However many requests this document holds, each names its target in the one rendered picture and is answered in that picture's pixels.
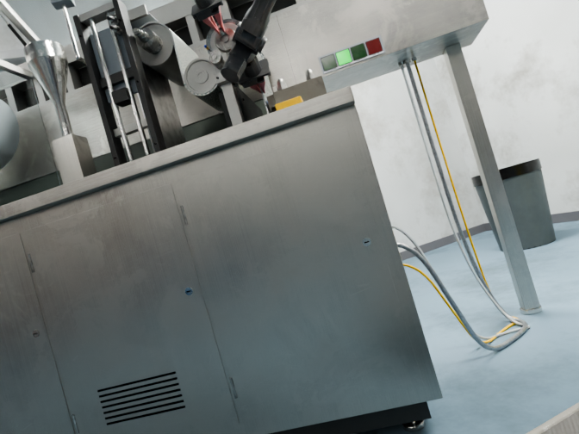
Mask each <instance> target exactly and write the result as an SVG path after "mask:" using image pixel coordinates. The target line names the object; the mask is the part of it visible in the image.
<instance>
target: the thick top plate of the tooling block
mask: <svg viewBox="0 0 579 434"><path fill-rule="evenodd" d="M325 94H327V90H326V87H325V84H324V81H323V78H322V76H319V77H315V78H312V79H309V80H307V81H305V82H302V83H299V84H295V85H292V86H290V87H288V88H285V89H282V90H279V91H276V92H273V95H274V98H275V101H276V104H278V103H280V102H284V101H287V100H289V99H292V98H295V97H298V96H300V97H301V98H302V100H303V101H304V102H305V101H307V100H310V99H312V98H315V97H317V96H322V95H325Z"/></svg>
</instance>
